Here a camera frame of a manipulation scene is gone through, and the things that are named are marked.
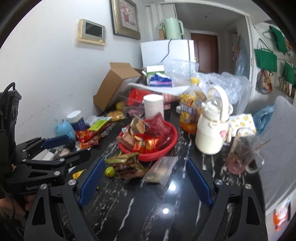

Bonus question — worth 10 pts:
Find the yellow snack packet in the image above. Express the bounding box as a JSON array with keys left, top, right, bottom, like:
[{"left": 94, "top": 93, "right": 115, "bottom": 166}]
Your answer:
[{"left": 72, "top": 169, "right": 85, "bottom": 180}]

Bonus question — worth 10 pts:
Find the green yellow lollipop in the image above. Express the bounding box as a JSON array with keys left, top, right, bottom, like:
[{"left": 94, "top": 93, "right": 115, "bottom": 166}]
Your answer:
[{"left": 104, "top": 166, "right": 116, "bottom": 178}]

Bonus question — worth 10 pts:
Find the blue round gadget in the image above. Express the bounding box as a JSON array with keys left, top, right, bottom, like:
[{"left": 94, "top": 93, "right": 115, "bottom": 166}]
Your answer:
[{"left": 55, "top": 119, "right": 76, "bottom": 141}]

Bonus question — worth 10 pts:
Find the red snack packets pile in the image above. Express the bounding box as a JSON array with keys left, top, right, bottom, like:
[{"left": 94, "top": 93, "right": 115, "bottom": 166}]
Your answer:
[{"left": 75, "top": 122, "right": 117, "bottom": 150}]

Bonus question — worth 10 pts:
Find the lime green packet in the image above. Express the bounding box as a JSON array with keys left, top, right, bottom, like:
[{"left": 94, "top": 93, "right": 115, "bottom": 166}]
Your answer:
[{"left": 88, "top": 118, "right": 109, "bottom": 132}]

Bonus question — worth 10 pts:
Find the cereal snack bag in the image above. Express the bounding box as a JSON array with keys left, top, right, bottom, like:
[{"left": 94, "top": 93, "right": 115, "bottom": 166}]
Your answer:
[{"left": 106, "top": 153, "right": 147, "bottom": 180}]

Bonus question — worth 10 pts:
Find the clear plastic pouch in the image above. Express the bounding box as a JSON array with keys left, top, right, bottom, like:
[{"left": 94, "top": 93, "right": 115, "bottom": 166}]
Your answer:
[{"left": 142, "top": 156, "right": 178, "bottom": 186}]

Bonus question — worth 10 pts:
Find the glass mug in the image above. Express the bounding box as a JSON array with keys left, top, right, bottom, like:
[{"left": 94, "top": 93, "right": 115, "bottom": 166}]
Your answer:
[{"left": 226, "top": 128, "right": 270, "bottom": 175}]

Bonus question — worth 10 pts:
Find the cream white kettle jug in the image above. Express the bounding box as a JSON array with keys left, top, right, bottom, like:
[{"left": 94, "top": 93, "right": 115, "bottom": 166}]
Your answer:
[{"left": 195, "top": 86, "right": 233, "bottom": 155}]

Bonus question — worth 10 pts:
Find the red plastic basket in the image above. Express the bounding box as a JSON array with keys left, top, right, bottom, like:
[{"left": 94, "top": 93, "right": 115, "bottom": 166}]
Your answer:
[{"left": 116, "top": 120, "right": 178, "bottom": 162}]

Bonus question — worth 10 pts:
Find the red gold snack packet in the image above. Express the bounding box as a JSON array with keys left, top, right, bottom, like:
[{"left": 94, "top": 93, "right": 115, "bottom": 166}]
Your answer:
[{"left": 133, "top": 133, "right": 161, "bottom": 154}]

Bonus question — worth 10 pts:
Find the dark red snack bag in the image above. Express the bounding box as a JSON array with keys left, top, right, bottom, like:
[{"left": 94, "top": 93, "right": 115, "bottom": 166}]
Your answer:
[{"left": 145, "top": 112, "right": 172, "bottom": 149}]

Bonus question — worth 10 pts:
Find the clear plastic container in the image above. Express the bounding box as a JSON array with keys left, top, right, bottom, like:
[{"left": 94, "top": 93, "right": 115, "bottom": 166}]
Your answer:
[{"left": 119, "top": 95, "right": 144, "bottom": 118}]

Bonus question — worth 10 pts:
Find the iced tea bottle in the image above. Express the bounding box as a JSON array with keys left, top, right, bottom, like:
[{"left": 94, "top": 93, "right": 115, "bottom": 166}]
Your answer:
[{"left": 180, "top": 77, "right": 207, "bottom": 135}]

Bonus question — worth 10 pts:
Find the brown cardboard box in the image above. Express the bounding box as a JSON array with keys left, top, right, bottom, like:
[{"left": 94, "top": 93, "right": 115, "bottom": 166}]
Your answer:
[{"left": 93, "top": 62, "right": 141, "bottom": 111}]

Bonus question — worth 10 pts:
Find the white refrigerator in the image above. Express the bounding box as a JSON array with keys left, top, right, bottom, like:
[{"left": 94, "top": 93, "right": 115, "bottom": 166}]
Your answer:
[{"left": 140, "top": 40, "right": 196, "bottom": 67}]

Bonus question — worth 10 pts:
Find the framed picture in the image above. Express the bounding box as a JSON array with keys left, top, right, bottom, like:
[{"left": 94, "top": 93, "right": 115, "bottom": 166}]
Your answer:
[{"left": 110, "top": 0, "right": 141, "bottom": 40}]

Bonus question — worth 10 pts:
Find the green hanging bag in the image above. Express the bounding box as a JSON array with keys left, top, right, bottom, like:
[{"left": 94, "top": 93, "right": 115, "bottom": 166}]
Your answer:
[{"left": 254, "top": 39, "right": 278, "bottom": 72}]

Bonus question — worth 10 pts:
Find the brown door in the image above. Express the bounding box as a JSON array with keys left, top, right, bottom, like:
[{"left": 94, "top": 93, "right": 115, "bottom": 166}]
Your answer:
[{"left": 191, "top": 33, "right": 219, "bottom": 73}]

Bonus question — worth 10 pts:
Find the green electric kettle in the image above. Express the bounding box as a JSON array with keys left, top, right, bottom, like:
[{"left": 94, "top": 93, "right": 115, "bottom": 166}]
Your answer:
[{"left": 163, "top": 18, "right": 184, "bottom": 40}]

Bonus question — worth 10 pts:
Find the wall intercom panel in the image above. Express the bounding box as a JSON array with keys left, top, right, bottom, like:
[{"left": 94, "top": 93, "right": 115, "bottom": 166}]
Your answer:
[{"left": 77, "top": 19, "right": 106, "bottom": 46}]

